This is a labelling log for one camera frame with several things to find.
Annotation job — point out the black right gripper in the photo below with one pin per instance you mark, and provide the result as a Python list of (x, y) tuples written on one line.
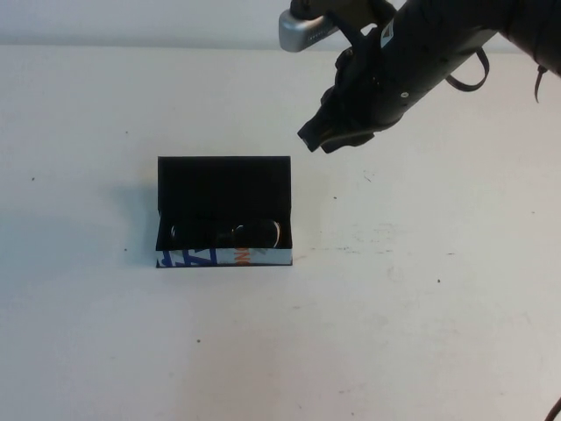
[(394, 79)]

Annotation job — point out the black printed glasses case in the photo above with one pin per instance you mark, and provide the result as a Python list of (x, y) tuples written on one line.
[(223, 193)]

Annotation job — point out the black frame glasses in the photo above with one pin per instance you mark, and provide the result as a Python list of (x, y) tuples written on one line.
[(254, 234)]

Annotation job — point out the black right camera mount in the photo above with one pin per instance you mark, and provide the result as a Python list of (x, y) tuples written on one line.
[(350, 33)]

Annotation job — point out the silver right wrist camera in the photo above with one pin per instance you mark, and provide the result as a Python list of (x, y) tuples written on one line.
[(302, 30)]

